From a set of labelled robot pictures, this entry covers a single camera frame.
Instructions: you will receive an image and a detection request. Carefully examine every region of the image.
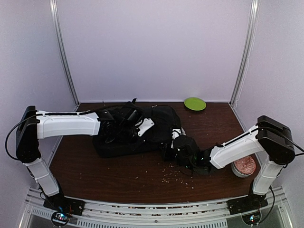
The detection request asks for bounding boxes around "black student bag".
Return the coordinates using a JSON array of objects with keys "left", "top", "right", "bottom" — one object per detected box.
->
[{"left": 92, "top": 100, "right": 182, "bottom": 158}]

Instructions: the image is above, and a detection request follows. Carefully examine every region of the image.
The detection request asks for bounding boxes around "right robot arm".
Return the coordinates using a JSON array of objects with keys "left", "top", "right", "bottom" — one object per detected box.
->
[{"left": 161, "top": 115, "right": 298, "bottom": 214}]

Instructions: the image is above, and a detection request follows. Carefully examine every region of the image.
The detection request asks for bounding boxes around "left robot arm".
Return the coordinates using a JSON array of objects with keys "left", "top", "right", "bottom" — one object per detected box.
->
[{"left": 9, "top": 106, "right": 144, "bottom": 211}]

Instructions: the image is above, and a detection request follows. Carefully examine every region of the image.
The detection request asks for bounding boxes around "green plate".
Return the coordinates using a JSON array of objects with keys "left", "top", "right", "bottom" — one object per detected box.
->
[{"left": 184, "top": 97, "right": 207, "bottom": 111}]

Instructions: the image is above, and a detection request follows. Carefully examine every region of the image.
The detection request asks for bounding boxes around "red patterned white bowl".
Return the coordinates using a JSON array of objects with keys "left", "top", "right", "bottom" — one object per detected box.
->
[{"left": 231, "top": 156, "right": 257, "bottom": 178}]

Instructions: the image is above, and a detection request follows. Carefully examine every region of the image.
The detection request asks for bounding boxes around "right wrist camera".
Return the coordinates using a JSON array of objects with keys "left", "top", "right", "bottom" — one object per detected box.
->
[{"left": 171, "top": 129, "right": 200, "bottom": 166}]

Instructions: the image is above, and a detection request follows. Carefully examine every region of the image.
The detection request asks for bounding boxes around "front aluminium rail base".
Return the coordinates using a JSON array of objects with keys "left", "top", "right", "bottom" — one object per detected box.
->
[{"left": 17, "top": 187, "right": 297, "bottom": 228}]

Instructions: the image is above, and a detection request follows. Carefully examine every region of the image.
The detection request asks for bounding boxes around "left aluminium frame post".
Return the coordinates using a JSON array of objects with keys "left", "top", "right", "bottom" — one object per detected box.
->
[{"left": 49, "top": 0, "right": 80, "bottom": 106}]

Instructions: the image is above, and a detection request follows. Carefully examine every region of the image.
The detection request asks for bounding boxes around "aluminium frame post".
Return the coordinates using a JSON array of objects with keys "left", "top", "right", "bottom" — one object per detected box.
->
[
  {"left": 230, "top": 0, "right": 259, "bottom": 108},
  {"left": 49, "top": 0, "right": 80, "bottom": 106}
]

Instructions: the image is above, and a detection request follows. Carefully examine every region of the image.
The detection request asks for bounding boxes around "right aluminium frame post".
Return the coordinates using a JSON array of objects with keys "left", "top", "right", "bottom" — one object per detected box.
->
[{"left": 230, "top": 0, "right": 259, "bottom": 108}]

